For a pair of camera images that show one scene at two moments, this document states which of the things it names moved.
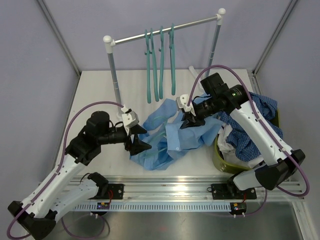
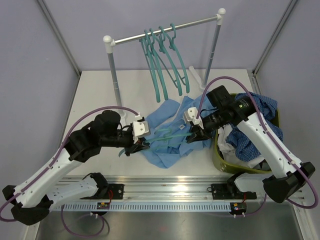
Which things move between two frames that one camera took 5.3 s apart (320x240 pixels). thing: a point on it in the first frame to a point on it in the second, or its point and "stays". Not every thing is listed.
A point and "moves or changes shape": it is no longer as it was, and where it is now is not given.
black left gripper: [137, 146] stays
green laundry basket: [227, 168] stays
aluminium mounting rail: [197, 188] stays
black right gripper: [190, 120] to [197, 137]
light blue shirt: [164, 134] moves or changes shape
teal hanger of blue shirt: [161, 139] moves or changes shape
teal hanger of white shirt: [161, 66] to [163, 49]
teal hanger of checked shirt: [172, 47] to [172, 46]
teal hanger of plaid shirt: [155, 79] to [153, 51]
